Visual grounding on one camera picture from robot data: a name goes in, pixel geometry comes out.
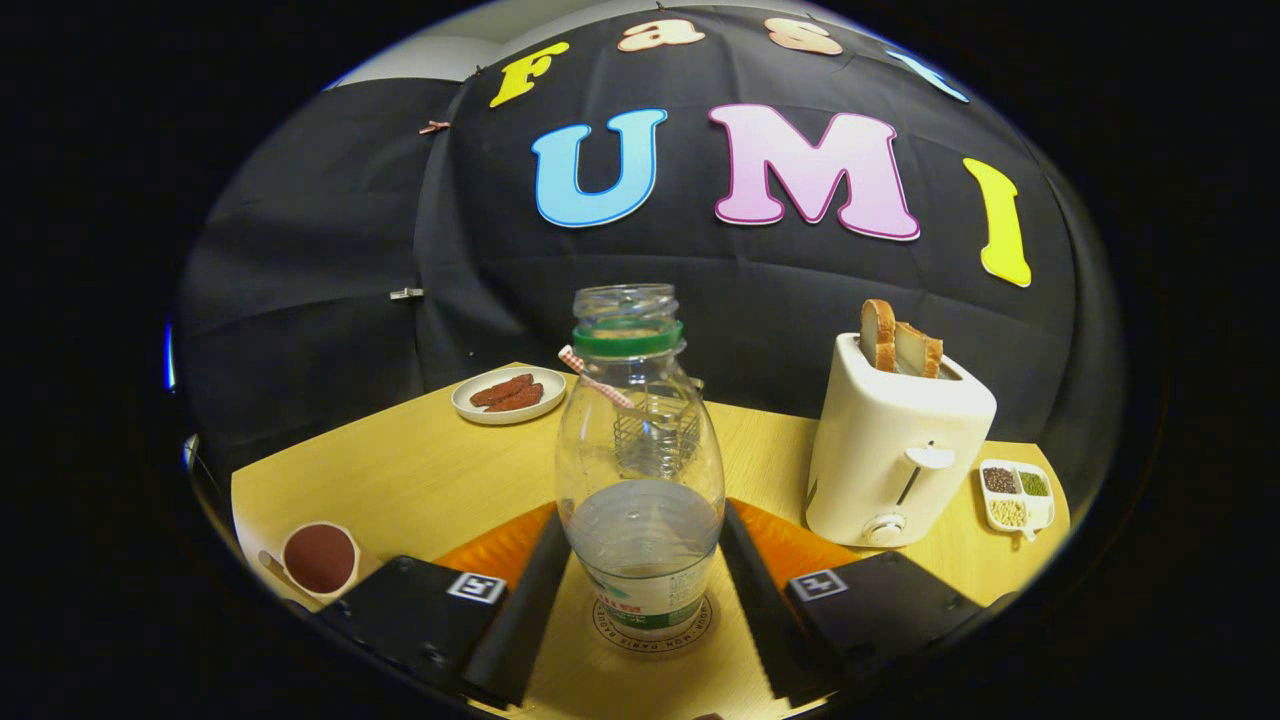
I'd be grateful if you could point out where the red striped straw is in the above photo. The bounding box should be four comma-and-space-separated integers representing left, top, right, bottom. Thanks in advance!
558, 345, 636, 411

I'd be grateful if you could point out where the clear plastic juice bottle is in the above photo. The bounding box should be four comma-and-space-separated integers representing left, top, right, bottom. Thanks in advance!
555, 284, 726, 641

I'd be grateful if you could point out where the white divided bean dish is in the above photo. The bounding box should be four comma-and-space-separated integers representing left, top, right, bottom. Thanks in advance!
979, 459, 1056, 541

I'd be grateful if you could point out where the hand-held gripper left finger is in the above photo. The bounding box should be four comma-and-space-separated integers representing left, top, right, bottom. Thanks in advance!
315, 500, 573, 709

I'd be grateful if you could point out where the black backdrop cloth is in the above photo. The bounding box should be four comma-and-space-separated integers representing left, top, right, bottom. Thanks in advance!
175, 5, 1119, 501

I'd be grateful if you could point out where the white round plate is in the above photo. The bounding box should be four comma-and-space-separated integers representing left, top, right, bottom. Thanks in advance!
451, 366, 568, 426

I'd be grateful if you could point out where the wire mesh holder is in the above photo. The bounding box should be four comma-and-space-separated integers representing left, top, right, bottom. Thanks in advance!
612, 378, 706, 479

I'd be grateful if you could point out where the cream cup with wooden handle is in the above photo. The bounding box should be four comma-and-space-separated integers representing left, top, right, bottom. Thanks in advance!
258, 521, 363, 607

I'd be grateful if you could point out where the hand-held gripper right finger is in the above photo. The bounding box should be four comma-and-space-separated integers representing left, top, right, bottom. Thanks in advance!
718, 500, 986, 709

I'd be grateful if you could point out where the wooden table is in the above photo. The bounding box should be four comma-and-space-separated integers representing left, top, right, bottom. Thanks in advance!
230, 362, 1071, 720

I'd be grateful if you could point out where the bread slice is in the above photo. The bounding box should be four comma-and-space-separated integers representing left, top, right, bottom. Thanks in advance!
860, 299, 898, 373
893, 321, 944, 379

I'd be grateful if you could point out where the white toaster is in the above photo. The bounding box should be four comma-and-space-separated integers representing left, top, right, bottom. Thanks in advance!
805, 333, 998, 549

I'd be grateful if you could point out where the round cork coaster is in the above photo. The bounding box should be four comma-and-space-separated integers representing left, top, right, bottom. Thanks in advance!
592, 590, 716, 656

